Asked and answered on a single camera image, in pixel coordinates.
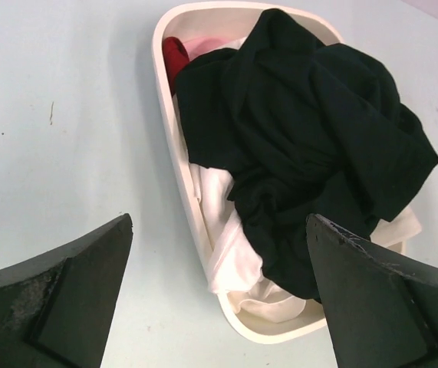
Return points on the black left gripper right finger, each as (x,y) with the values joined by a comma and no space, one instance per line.
(381,307)

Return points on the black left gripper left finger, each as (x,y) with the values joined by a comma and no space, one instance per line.
(56,309)

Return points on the black t shirt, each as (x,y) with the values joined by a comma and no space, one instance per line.
(302,127)

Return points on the white plastic laundry basket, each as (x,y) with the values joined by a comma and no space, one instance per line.
(226,21)

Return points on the white t shirt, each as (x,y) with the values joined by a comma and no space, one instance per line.
(234,267)

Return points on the red t shirt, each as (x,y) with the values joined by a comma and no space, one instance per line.
(175,59)

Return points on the pink t shirt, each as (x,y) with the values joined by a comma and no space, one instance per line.
(204,45)

